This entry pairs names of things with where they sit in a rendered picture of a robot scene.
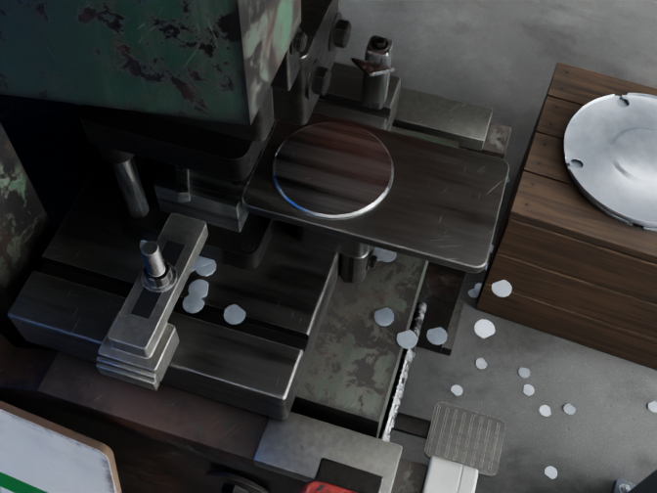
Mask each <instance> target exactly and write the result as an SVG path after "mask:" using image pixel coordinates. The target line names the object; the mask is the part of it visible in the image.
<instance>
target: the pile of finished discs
mask: <svg viewBox="0 0 657 493"><path fill-rule="evenodd" d="M617 104H618V105H619V106H620V107H623V108H624V107H627V106H628V105H629V102H628V101H627V100H623V98H622V96H620V97H619V100H617ZM566 165H567V168H568V166H573V167H574V168H577V169H579V168H582V167H583V164H582V162H581V161H580V160H578V159H572V160H571V163H566ZM568 171H569V169H568ZM569 174H570V176H571V178H572V180H573V181H574V183H575V185H576V186H577V188H578V189H579V190H580V192H581V193H582V194H583V195H584V196H585V197H586V198H587V199H588V200H589V201H590V202H591V203H592V204H593V205H595V206H596V207H597V208H598V209H600V210H601V211H603V212H604V213H606V214H607V215H609V216H611V217H613V218H615V219H617V220H619V221H621V222H623V223H626V224H628V225H631V226H633V223H635V224H637V228H640V229H645V230H650V231H657V226H654V225H647V224H642V223H638V222H635V221H632V220H629V219H627V218H624V217H622V216H619V215H617V214H615V213H613V212H611V211H609V210H608V209H606V208H604V207H603V206H601V205H600V204H598V203H597V202H595V201H594V200H593V199H592V198H591V197H589V196H588V195H587V194H586V193H585V192H584V191H583V190H582V189H581V187H580V186H579V185H578V184H577V182H576V181H575V179H574V178H573V176H572V175H571V173H570V171H569Z"/></svg>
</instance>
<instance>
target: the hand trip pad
mask: <svg viewBox="0 0 657 493"><path fill-rule="evenodd" d="M298 493H358V492H355V491H352V490H349V489H346V488H343V487H339V486H336V485H333V484H330V483H327V482H324V481H320V480H313V481H309V482H307V483H306V484H304V485H303V486H302V487H301V488H300V490H299V492H298Z"/></svg>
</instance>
